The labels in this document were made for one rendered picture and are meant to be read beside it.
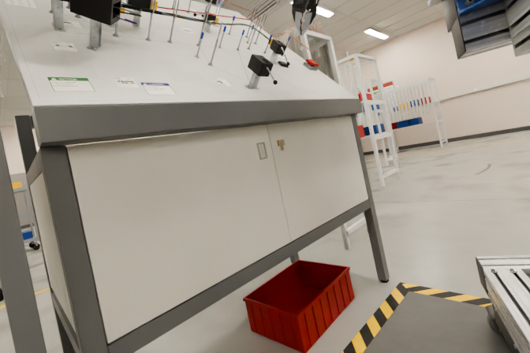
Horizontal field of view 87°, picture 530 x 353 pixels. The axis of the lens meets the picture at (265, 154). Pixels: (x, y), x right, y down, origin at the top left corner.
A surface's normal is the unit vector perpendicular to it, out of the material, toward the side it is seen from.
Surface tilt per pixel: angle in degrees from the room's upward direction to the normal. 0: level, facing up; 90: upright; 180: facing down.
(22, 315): 90
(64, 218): 90
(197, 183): 90
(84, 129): 90
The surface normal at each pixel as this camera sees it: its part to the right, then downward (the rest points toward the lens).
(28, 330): 0.67, -0.14
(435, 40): -0.70, 0.15
